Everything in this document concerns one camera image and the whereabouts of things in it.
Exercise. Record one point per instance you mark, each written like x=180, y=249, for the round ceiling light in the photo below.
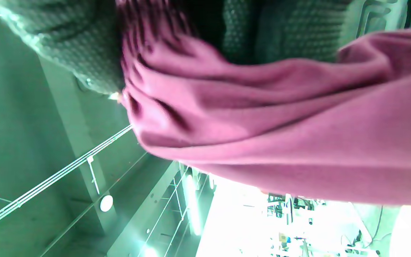
x=106, y=202

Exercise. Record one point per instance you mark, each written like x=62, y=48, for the long ceiling light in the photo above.
x=192, y=203

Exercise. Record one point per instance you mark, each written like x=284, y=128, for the maroon shorts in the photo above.
x=280, y=135

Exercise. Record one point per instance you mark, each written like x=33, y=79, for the person's right hand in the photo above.
x=66, y=43

